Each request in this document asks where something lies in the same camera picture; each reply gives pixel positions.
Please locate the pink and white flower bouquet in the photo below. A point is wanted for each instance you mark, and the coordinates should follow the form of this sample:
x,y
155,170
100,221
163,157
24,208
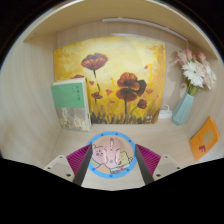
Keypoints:
x,y
196,71

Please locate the teal faceted vase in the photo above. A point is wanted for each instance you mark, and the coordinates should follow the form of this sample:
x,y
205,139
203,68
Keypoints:
x,y
182,110

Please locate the white power strip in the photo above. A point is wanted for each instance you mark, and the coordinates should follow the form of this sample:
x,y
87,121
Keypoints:
x,y
165,115

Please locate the pink computer mouse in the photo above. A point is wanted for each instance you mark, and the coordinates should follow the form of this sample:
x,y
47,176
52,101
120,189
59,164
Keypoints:
x,y
112,153

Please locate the green cover book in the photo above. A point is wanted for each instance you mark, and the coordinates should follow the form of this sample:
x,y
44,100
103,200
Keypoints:
x,y
70,100

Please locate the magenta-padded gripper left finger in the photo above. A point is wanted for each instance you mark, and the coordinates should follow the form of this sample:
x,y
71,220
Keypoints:
x,y
78,159

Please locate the round cartoon print mouse pad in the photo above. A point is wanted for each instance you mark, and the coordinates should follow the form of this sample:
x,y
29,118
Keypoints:
x,y
128,146

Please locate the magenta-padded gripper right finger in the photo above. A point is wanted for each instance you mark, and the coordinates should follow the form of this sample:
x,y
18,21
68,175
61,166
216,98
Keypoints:
x,y
150,159

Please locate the poppy flower canvas painting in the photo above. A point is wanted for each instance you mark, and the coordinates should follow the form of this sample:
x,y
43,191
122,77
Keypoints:
x,y
113,66

